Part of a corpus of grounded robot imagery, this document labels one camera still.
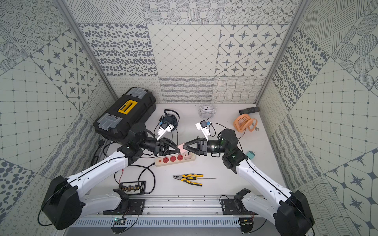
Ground yellow black pliers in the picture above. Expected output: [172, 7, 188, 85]
[173, 174, 203, 187]

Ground dark grey pipe piece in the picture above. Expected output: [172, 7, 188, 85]
[239, 107, 260, 115]

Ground black screwdriver bit case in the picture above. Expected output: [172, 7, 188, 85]
[119, 181, 146, 195]

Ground black yellow toolbox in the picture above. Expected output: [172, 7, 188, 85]
[93, 87, 157, 143]

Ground pink charger of blue fan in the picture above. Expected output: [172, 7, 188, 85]
[177, 143, 190, 157]

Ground aluminium front rail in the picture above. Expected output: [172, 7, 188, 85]
[60, 195, 305, 218]

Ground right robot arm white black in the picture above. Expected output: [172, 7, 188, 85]
[183, 128, 315, 236]

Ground teal charger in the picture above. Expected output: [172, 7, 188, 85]
[246, 150, 256, 160]

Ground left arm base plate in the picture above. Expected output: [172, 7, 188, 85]
[103, 199, 146, 215]

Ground orange desk fan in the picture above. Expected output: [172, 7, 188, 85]
[233, 114, 258, 132]

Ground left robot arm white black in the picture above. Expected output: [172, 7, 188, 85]
[40, 123, 180, 230]

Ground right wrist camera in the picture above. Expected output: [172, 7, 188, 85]
[195, 121, 211, 141]

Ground dark blue desk fan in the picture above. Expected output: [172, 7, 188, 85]
[159, 109, 180, 130]

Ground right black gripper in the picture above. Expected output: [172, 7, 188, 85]
[183, 137, 228, 156]

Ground white fan black cable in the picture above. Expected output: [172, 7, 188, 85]
[206, 110, 228, 139]

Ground white desk fan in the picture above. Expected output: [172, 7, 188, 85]
[198, 101, 217, 119]

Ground black power strip cord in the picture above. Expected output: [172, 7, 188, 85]
[129, 162, 157, 195]

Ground cream red power strip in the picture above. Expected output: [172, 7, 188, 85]
[155, 151, 196, 167]

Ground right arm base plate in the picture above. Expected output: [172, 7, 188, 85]
[220, 198, 254, 215]

